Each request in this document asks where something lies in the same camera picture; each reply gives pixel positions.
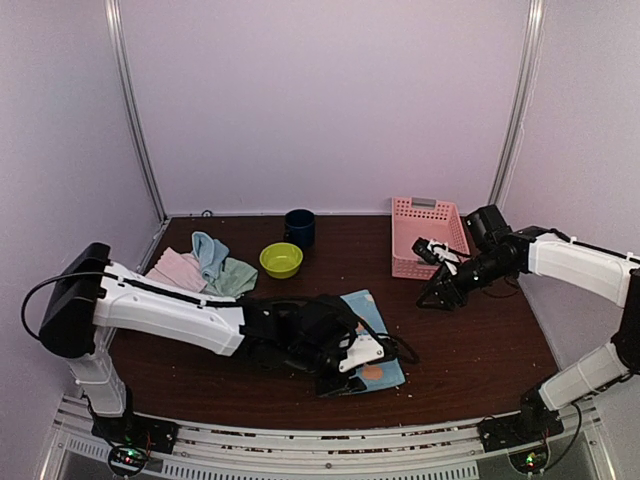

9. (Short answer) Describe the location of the aluminium frame post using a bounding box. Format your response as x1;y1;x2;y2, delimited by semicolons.
104;0;168;223
488;0;546;208

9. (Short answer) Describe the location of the dark blue mug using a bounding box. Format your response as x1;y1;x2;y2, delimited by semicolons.
284;209;316;249

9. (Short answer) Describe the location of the right aluminium frame post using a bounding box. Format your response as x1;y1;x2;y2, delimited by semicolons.
488;0;546;208

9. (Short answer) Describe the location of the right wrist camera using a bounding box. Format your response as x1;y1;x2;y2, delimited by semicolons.
411;237;470;265

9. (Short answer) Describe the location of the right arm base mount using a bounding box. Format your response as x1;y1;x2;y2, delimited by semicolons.
477;412;564;477

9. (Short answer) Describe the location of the pink perforated plastic basket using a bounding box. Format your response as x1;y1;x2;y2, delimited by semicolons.
391;197;469;280

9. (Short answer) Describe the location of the lime green bowl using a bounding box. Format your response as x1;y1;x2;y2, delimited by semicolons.
259;242;304;279

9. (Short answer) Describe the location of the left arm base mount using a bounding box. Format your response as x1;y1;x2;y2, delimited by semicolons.
91;415;179;477

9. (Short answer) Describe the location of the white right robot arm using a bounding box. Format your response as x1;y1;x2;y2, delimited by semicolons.
412;226;639;442

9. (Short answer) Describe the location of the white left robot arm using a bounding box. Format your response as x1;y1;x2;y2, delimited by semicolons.
19;243;384;444

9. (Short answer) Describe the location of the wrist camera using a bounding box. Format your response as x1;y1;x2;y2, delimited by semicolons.
411;237;470;265
338;335;385;373

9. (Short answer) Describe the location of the aluminium front rail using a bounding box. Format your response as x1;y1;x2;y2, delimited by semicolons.
49;394;616;480

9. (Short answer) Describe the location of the mint green towel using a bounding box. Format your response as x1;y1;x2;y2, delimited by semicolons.
201;257;258;298

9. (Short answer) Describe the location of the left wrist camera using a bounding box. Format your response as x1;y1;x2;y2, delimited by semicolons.
338;335;385;373

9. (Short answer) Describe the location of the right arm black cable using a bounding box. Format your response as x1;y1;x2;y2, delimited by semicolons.
542;399;584;474

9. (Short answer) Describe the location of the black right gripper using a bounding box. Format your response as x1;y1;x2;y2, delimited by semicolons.
416;249;513;311

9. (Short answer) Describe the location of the light blue towel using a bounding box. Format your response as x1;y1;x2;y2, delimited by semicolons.
192;231;230;283

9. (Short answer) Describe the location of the pink towel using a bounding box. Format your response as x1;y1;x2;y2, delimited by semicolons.
145;248;207;292

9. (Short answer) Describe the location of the patterned blue pastel towel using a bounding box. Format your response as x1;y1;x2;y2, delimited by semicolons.
341;290;405;393

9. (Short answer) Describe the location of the left aluminium frame post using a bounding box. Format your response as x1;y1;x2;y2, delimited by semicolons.
104;0;168;223

